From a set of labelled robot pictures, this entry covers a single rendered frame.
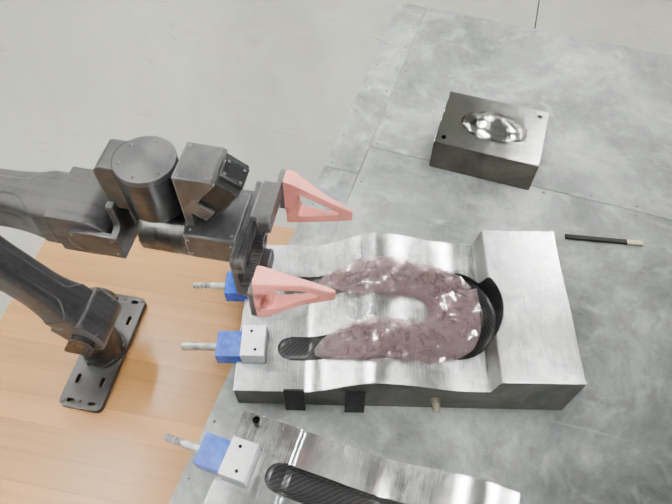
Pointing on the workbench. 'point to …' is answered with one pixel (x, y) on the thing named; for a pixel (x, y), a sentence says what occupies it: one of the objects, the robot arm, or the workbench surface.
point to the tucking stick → (604, 239)
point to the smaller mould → (489, 140)
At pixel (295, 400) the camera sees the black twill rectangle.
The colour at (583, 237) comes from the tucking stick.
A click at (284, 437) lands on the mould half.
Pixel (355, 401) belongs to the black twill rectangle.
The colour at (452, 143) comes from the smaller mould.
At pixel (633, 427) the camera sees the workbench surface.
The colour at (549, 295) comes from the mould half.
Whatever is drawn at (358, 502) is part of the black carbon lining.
